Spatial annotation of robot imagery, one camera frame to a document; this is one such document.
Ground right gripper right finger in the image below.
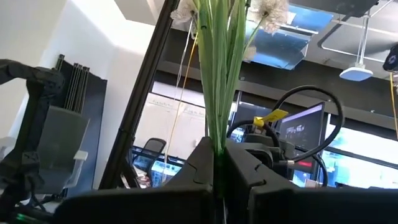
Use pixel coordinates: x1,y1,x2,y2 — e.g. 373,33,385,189
223,139,398,224

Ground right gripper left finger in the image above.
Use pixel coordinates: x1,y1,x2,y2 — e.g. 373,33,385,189
53,136,216,224

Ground white artificial flower bunch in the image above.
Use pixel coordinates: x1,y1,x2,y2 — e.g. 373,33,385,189
169,0,292,200

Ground black office chair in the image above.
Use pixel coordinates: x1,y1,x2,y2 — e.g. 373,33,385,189
143,137,168,158

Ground black desk monitor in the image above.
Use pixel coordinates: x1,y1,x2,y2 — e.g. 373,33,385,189
278,101,326,187

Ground black ribbed panel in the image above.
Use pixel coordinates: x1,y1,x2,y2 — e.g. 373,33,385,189
54,54,108,197

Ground white pendant lamp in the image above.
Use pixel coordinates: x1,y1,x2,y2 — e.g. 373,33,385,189
338,14,374,83

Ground blue ceiling panel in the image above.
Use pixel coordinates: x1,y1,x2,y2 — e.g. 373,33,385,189
245,4,334,71

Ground yellow cable tag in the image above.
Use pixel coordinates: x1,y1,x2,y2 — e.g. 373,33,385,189
253,108,289,128

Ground black aluminium table frame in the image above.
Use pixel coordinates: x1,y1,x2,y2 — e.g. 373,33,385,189
98,0,182,190

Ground black camera cable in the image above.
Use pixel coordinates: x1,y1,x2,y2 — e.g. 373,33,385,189
226,85,345,187

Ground black ceiling camera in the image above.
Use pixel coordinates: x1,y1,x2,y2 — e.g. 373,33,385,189
382,43,398,73

